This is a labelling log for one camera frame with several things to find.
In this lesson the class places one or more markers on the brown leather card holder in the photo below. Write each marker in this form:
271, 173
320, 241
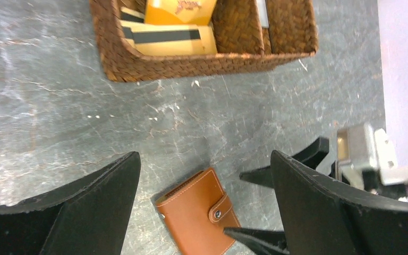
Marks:
196, 213

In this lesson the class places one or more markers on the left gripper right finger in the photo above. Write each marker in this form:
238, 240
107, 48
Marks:
321, 215

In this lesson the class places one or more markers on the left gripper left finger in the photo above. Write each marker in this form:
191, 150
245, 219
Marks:
87, 216

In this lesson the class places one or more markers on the brown wicker divided basket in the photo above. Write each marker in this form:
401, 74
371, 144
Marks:
243, 45

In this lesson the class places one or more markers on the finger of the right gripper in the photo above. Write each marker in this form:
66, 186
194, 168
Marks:
311, 156
261, 242

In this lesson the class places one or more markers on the gold card in basket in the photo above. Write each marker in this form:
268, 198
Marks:
170, 28

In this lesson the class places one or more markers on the white cards in basket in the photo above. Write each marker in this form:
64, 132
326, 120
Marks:
263, 15

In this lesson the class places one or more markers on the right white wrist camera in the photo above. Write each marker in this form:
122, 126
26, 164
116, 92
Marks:
366, 160

